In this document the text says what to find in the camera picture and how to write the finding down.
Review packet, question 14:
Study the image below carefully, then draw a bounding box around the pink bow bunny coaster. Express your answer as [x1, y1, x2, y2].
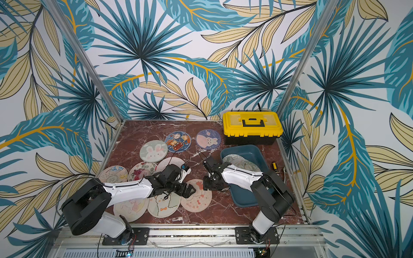
[181, 179, 213, 213]

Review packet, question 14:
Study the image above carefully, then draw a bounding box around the green tulip bunny coaster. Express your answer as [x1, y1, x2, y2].
[231, 159, 261, 172]

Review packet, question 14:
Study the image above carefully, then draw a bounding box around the teal plastic storage tray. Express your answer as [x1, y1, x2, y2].
[220, 145, 270, 207]

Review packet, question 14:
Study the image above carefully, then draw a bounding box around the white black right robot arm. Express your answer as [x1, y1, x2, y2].
[203, 157, 295, 243]

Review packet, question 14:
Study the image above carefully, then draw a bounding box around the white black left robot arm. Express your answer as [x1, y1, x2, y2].
[61, 164, 196, 238]

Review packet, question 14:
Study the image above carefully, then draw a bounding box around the pink unicorn coaster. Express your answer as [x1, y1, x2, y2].
[156, 157, 185, 172]

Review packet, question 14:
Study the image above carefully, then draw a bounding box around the alpaca coaster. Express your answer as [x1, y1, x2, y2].
[147, 193, 181, 218]

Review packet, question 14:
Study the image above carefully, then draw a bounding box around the rose flower coaster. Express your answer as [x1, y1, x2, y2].
[128, 162, 157, 182]

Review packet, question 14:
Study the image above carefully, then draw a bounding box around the blue denim bears coaster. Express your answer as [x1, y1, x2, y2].
[165, 131, 191, 153]

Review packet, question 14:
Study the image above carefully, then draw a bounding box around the purple bunny planet coaster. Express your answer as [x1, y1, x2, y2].
[195, 129, 221, 150]

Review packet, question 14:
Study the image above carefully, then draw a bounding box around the pale pink cat coaster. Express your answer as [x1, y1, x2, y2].
[114, 198, 149, 223]

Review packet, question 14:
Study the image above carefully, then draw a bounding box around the beige doodle coaster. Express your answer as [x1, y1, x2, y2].
[97, 166, 128, 183]

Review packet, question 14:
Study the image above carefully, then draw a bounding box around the yellow black toolbox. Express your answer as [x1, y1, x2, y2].
[222, 111, 284, 145]

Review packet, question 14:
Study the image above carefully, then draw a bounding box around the yellow black screwdriver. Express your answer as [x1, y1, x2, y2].
[272, 162, 279, 173]

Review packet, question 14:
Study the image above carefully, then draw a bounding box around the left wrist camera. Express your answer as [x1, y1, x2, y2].
[179, 163, 191, 183]

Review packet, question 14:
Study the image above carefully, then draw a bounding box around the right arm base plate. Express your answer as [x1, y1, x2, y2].
[234, 226, 280, 245]

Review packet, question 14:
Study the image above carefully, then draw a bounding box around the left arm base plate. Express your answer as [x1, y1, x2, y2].
[102, 227, 149, 246]

